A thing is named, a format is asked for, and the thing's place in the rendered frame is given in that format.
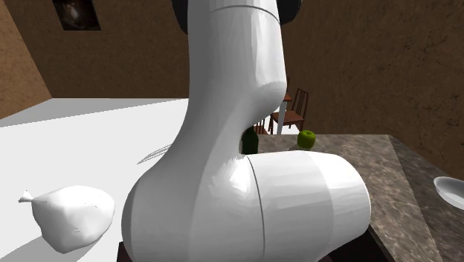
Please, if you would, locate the dark green bottle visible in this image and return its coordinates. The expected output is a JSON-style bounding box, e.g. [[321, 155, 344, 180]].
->
[[240, 125, 260, 155]]

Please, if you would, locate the brown wooden chair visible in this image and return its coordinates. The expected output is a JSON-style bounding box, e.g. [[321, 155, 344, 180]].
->
[[268, 88, 310, 135], [253, 118, 269, 135]]

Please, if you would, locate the white-legged dining table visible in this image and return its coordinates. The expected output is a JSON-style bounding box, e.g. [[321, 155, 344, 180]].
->
[[276, 92, 294, 135]]

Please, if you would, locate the green apple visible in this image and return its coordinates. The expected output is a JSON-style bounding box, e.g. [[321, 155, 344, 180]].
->
[[297, 130, 317, 149]]

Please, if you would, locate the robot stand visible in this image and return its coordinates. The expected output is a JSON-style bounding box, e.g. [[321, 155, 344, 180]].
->
[[116, 228, 396, 262]]

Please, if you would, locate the white tied bag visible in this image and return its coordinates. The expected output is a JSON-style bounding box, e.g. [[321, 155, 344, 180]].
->
[[18, 185, 116, 255]]

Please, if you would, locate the white bowl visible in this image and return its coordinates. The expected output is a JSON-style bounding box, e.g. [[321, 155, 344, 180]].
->
[[433, 176, 464, 211]]

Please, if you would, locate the dark wall picture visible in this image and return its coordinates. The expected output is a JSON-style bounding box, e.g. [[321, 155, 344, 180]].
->
[[51, 0, 102, 31]]

